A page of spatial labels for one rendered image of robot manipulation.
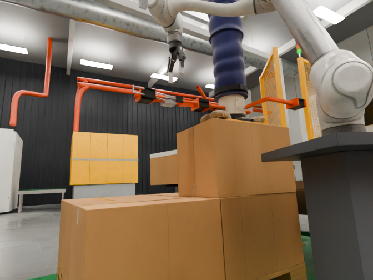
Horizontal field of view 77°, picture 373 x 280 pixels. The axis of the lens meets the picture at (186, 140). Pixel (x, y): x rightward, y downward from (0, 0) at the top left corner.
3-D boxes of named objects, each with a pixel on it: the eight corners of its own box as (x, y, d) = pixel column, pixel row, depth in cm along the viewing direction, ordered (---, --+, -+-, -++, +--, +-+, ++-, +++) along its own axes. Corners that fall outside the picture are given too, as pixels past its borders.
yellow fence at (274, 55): (271, 228, 311) (256, 78, 349) (280, 228, 310) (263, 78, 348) (294, 245, 226) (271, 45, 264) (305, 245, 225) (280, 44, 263)
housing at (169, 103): (171, 108, 136) (171, 100, 137) (176, 104, 131) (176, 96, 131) (160, 106, 133) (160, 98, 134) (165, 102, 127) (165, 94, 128)
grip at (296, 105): (294, 110, 154) (293, 103, 155) (307, 106, 147) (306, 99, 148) (286, 109, 150) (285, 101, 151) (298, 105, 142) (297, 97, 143)
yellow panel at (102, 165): (131, 202, 920) (131, 139, 965) (138, 203, 841) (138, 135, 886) (67, 206, 816) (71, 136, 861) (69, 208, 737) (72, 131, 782)
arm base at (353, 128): (390, 138, 93) (387, 125, 94) (349, 137, 86) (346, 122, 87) (347, 146, 110) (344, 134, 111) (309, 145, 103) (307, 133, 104)
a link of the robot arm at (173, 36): (177, 41, 146) (178, 50, 145) (164, 38, 142) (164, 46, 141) (185, 33, 139) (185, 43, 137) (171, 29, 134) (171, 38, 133)
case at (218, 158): (248, 191, 177) (244, 139, 184) (296, 191, 143) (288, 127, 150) (178, 196, 147) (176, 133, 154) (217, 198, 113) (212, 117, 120)
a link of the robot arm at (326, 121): (361, 130, 102) (352, 82, 107) (372, 120, 86) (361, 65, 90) (318, 134, 109) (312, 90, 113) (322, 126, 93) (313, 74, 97)
